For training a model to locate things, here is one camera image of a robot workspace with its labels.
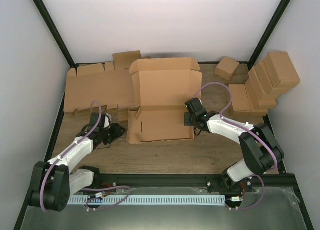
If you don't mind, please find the right black frame post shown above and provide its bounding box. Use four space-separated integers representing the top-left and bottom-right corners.
247 0 291 67

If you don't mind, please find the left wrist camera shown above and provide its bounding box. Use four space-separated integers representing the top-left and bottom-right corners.
104 113 112 128

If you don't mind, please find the large folded cardboard box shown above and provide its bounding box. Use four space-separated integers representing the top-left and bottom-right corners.
264 51 301 98

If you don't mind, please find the stack of flat cardboard blanks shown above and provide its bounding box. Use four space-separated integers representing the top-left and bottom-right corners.
63 50 149 116

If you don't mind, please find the left black frame post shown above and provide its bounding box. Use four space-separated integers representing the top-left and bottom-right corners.
33 0 76 67

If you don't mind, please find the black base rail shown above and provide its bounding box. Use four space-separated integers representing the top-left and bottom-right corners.
94 173 296 193

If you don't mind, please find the small folded cardboard box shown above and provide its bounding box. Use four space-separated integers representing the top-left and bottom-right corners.
214 56 240 80

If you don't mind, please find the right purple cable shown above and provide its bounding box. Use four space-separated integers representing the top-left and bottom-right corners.
194 82 278 212

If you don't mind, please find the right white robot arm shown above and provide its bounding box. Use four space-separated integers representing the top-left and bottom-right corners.
184 98 285 191

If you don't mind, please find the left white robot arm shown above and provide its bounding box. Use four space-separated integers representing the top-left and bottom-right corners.
26 113 126 212

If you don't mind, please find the light blue slotted cable duct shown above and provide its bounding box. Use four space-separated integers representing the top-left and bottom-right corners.
68 195 226 206

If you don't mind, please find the black frame post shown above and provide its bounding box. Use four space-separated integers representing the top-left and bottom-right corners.
33 0 76 67
247 0 291 67

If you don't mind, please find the row of folded boxes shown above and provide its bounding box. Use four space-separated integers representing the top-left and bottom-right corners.
245 66 277 116

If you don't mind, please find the folded box on table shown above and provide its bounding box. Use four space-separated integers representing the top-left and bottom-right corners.
228 84 251 116

